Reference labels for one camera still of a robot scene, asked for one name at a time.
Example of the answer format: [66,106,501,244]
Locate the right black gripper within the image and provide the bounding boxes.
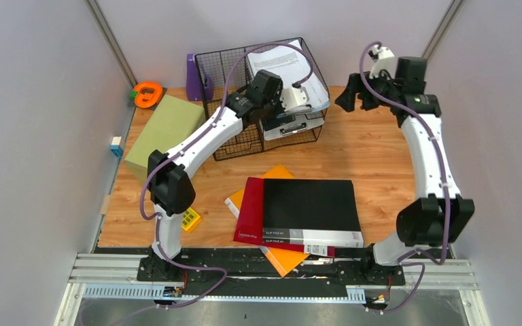
[335,67,400,112]

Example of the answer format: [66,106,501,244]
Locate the white clipboard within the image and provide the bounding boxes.
[261,112,324,141]

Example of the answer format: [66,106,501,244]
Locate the papers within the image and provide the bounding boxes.
[247,37,330,115]

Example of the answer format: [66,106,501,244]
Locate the black wire mesh basket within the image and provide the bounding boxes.
[191,37,330,161]

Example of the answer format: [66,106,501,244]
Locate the green drawer cabinet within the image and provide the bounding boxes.
[124,95,205,184]

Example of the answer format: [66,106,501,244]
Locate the black clip file folder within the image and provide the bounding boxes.
[262,179,365,248]

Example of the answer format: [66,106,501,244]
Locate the red folder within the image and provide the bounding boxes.
[234,177,329,252]

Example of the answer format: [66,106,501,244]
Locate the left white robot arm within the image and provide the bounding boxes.
[141,69,283,280]

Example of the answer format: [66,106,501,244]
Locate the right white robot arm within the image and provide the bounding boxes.
[335,54,475,284]

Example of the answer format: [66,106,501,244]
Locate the purple tape dispenser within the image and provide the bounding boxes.
[186,54,214,101]

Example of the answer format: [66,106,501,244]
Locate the orange tape roll holder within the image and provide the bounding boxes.
[128,81,166,109]

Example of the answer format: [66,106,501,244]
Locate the yellow grid box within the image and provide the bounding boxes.
[181,208,203,234]

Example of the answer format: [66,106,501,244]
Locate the blue white toy brick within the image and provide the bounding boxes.
[109,137,124,158]

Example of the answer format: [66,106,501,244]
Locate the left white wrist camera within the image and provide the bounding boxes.
[280,87,311,114]

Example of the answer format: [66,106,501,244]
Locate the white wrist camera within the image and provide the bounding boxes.
[368,44,396,79]
[280,87,311,114]

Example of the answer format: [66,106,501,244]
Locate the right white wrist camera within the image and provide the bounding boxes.
[368,44,396,79]

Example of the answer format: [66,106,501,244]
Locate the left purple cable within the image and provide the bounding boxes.
[139,42,315,311]

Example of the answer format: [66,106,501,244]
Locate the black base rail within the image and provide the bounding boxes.
[137,247,405,298]

